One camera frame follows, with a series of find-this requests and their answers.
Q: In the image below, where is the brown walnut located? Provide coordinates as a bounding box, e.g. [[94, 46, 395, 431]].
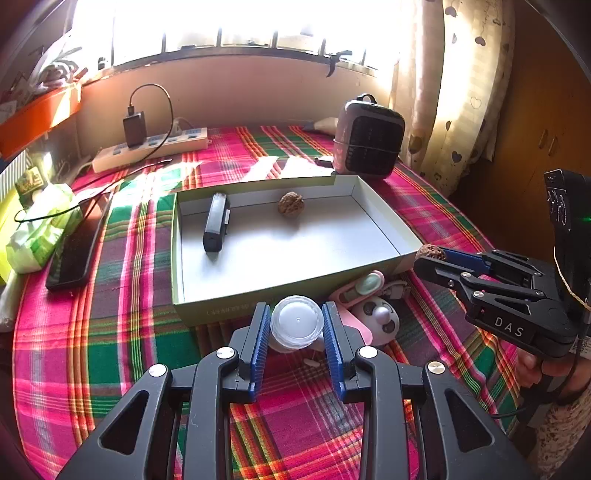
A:
[[277, 192, 305, 218], [415, 244, 447, 261]]

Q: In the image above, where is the pink band with green disc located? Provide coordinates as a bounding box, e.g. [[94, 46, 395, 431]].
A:
[[329, 270, 385, 309]]

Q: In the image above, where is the white panda dome toy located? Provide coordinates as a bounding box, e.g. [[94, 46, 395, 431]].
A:
[[355, 296, 400, 347]]

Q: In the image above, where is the small clear plastic jar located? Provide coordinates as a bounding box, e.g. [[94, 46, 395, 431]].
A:
[[270, 295, 324, 354]]

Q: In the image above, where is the pink hair clip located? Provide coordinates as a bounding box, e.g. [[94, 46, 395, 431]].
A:
[[337, 304, 373, 345]]

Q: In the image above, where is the person's right hand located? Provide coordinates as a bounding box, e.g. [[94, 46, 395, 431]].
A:
[[511, 347, 590, 406]]

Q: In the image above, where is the pink black portable heater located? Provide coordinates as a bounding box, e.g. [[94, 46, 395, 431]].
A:
[[332, 93, 406, 179]]

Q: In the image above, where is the small dark object on cloth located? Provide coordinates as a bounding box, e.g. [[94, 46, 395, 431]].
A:
[[315, 156, 334, 168]]

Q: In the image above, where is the heart pattern curtain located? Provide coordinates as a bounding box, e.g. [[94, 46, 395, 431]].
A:
[[389, 1, 515, 196]]

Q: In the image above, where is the beige pouch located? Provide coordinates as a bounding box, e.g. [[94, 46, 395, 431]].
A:
[[301, 117, 339, 136]]

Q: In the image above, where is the white shallow cardboard box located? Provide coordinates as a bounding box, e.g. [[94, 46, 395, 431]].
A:
[[170, 175, 423, 326]]

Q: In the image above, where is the black rectangular device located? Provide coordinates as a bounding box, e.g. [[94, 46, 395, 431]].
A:
[[202, 192, 230, 253]]

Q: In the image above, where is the green white tissue pack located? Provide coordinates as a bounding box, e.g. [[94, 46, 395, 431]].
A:
[[6, 184, 82, 274]]

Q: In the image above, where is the black window latch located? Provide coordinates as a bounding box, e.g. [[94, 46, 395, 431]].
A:
[[325, 50, 353, 78]]

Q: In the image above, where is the white power strip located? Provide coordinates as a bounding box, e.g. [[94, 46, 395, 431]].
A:
[[91, 128, 208, 173]]

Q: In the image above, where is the black charger adapter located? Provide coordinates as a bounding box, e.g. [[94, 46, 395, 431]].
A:
[[122, 105, 147, 148]]

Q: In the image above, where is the orange box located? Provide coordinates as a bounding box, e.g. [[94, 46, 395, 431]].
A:
[[0, 82, 82, 162]]

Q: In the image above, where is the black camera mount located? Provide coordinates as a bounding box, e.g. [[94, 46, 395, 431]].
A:
[[544, 169, 590, 300]]

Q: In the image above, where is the black charging cable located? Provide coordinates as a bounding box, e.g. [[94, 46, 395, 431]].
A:
[[13, 83, 175, 224]]

